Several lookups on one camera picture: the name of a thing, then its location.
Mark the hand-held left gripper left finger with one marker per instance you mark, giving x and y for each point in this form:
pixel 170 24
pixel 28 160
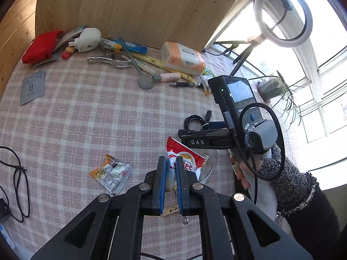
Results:
pixel 162 187

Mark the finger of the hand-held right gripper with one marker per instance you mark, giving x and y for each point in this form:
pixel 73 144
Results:
pixel 199 142

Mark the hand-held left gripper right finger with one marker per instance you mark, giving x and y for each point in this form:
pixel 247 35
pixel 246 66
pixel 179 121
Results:
pixel 180 189

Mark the red coffee creamer packet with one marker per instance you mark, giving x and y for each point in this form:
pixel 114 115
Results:
pixel 184 154

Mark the yellow snack packet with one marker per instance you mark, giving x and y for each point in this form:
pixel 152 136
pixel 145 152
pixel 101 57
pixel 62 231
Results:
pixel 111 173

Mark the orange tissue pack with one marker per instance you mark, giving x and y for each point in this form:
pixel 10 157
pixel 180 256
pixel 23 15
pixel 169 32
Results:
pixel 181 57

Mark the metal tongs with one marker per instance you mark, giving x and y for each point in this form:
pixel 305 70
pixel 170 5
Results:
pixel 119 62

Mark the grey sachet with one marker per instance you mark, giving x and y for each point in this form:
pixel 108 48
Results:
pixel 32 89

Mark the person's right forearm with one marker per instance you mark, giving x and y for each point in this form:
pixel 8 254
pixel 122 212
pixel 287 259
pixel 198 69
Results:
pixel 292 184

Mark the plaid cloth covered desktop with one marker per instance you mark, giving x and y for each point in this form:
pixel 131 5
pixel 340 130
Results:
pixel 81 113

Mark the person's right hand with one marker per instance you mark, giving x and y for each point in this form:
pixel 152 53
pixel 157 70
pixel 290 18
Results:
pixel 242 172

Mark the small labelled sachet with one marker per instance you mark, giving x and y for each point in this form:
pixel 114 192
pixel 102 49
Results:
pixel 207 89

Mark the wooden clothespin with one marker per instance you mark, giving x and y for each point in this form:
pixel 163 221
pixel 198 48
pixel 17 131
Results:
pixel 170 210

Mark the pink plant saucer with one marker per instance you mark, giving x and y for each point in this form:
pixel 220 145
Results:
pixel 260 94

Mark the black tripod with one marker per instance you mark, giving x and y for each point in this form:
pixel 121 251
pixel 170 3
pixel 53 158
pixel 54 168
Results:
pixel 244 57

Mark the black pen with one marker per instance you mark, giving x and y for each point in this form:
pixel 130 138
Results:
pixel 184 84

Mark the potted spider plant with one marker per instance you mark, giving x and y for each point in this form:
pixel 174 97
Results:
pixel 271 88

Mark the pink tube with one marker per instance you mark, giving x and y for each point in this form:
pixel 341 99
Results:
pixel 169 77

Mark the grey spoon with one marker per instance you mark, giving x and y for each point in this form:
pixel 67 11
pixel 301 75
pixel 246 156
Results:
pixel 146 82

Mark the yellow long packet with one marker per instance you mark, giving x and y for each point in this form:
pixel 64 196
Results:
pixel 151 61

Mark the blue packet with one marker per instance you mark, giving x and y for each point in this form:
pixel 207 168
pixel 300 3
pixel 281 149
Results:
pixel 135 47

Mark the wooden board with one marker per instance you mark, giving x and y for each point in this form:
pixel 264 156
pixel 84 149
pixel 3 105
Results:
pixel 135 5

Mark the white plug device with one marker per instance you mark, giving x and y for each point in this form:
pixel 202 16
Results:
pixel 86 39

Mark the small red toy figure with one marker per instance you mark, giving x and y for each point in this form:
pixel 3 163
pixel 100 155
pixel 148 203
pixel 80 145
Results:
pixel 65 55

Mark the black adapter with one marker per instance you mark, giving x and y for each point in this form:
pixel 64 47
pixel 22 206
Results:
pixel 3 208

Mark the grey blister card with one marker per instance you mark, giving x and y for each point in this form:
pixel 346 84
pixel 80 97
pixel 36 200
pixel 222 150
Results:
pixel 67 36

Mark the red pouch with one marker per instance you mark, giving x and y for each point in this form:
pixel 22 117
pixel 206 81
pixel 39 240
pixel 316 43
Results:
pixel 38 48

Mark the white window frame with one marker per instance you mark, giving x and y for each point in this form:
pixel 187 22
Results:
pixel 311 67

